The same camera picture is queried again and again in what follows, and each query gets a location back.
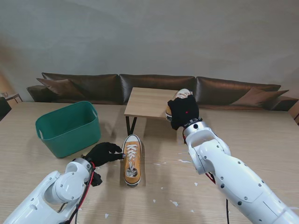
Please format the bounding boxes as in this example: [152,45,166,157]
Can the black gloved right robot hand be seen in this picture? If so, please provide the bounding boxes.
[167,94,200,130]

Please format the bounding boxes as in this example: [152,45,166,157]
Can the small wooden table black legs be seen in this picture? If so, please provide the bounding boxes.
[123,87,194,144]

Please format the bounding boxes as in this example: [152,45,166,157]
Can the green plastic basket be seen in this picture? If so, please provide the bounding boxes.
[35,100,102,159]

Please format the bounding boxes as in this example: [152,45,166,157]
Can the brown leather cushion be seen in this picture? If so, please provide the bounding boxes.
[230,87,290,107]
[36,78,86,98]

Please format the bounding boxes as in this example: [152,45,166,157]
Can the yellow canvas sneaker white laces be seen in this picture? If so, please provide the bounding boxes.
[121,134,142,188]
[164,88,194,122]

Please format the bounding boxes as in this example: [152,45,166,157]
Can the red cable on left arm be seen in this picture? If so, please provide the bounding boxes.
[70,162,97,224]

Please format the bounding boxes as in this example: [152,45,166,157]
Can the red cable on arm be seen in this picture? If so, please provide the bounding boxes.
[70,162,97,224]
[206,172,217,185]

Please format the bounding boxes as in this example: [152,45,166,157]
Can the small wooden side table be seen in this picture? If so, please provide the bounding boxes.
[0,92,23,103]

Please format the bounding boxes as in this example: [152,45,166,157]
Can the red cable on right arm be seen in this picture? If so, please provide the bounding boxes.
[206,172,217,185]

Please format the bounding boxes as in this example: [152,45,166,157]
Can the dark brown leather sofa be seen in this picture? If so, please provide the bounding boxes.
[26,72,299,112]

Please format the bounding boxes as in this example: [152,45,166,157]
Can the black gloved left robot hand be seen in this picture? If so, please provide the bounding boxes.
[84,142,126,168]

